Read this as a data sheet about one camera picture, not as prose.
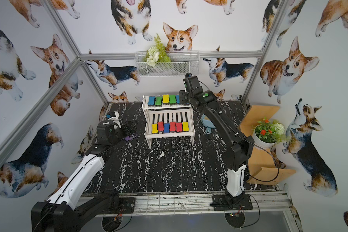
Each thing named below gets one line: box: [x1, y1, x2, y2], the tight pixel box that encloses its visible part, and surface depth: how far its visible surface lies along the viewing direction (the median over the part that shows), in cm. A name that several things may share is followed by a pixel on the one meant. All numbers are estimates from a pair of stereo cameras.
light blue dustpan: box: [200, 113, 217, 134], surface depth 108 cm
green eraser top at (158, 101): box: [154, 96, 163, 108], surface depth 83 cm
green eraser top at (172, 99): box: [169, 94, 177, 104], surface depth 85 cm
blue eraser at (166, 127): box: [163, 122, 170, 133], surface depth 89 cm
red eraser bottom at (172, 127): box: [169, 121, 176, 133], surface depth 90 cm
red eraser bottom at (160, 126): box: [157, 121, 165, 131], surface depth 90 cm
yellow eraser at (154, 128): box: [151, 123, 159, 134], surface depth 89 cm
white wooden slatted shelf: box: [141, 94, 196, 149], surface depth 89 cm
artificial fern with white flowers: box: [143, 32, 172, 67], surface depth 82 cm
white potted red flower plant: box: [251, 116, 285, 149], surface depth 78 cm
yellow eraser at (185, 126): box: [182, 121, 190, 132], surface depth 90 cm
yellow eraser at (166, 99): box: [162, 94, 170, 105], surface depth 85 cm
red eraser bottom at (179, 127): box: [175, 121, 183, 133], surface depth 90 cm
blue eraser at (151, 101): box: [147, 96, 156, 107], surface depth 84 cm
